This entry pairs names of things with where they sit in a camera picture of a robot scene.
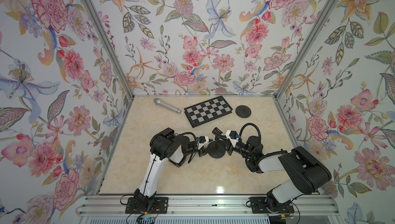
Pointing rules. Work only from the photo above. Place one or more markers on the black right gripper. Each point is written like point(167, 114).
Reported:
point(229, 148)

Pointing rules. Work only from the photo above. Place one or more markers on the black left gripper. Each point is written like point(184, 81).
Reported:
point(201, 153)

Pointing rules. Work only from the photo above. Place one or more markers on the black microphone stand pole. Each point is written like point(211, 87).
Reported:
point(216, 145)

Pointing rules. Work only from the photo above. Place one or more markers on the black round stand base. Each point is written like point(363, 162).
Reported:
point(216, 154)

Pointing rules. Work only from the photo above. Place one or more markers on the black microphone clip holder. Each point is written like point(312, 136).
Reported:
point(217, 132)

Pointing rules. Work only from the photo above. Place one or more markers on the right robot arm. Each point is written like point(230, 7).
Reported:
point(306, 174)

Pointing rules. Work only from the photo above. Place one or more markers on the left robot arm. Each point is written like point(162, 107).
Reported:
point(169, 135)

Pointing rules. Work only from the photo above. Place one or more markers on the silver handheld microphone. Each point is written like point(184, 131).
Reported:
point(168, 106)

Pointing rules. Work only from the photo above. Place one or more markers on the black round disc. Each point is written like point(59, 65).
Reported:
point(243, 111)

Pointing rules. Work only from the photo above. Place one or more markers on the black white chessboard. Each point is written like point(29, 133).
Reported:
point(207, 111)

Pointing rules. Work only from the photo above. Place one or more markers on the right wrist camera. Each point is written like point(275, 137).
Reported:
point(233, 137)

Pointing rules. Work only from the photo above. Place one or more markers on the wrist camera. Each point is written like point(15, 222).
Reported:
point(233, 137)
point(202, 141)

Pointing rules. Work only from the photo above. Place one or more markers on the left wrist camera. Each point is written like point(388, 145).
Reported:
point(202, 141)

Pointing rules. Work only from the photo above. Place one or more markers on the aluminium front rail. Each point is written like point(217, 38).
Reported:
point(207, 209)

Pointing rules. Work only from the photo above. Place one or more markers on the left aluminium corner post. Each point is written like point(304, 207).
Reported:
point(101, 33)

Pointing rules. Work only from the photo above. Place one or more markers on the aluminium corner post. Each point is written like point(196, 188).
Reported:
point(312, 36)
point(101, 33)

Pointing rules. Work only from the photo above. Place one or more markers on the right aluminium corner post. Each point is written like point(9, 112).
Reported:
point(312, 36)

